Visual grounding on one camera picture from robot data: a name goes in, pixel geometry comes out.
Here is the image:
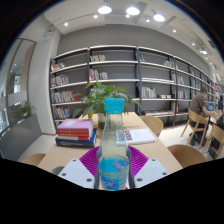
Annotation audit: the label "tan round-back chair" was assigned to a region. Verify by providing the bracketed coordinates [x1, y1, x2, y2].
[139, 115, 165, 138]
[166, 143, 208, 169]
[21, 153, 47, 167]

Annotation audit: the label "group of ceiling lights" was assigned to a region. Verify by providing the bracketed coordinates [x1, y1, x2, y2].
[63, 1, 209, 56]

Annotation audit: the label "dark blue book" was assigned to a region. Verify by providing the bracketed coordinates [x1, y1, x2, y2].
[54, 128, 98, 148]

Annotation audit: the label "person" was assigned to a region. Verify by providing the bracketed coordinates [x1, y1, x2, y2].
[188, 87, 218, 148]

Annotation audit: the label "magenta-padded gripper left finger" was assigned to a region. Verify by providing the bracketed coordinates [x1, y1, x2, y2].
[57, 145, 100, 190]

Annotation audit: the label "pink book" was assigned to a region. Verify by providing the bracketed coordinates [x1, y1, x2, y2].
[56, 118, 94, 133]

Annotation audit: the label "red book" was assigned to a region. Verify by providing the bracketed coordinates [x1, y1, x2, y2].
[56, 128, 94, 142]

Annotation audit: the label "clear bottle with blue cap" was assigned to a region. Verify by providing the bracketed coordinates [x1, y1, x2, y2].
[96, 97, 132, 192]

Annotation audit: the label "green potted plant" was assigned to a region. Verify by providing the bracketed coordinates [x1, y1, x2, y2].
[72, 80, 143, 129]

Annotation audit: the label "white open book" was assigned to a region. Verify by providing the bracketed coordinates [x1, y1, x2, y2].
[123, 128, 157, 146]

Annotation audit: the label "small plant by window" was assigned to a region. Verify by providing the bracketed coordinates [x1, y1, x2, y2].
[19, 101, 36, 118]

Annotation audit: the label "wooden frame chair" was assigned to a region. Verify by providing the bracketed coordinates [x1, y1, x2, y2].
[180, 108, 209, 147]
[203, 123, 224, 159]

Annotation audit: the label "grey bookshelf unit with books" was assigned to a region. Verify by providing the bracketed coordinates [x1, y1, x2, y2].
[49, 44, 218, 129]

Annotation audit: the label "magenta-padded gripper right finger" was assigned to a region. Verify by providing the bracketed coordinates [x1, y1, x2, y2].
[128, 145, 170, 190]

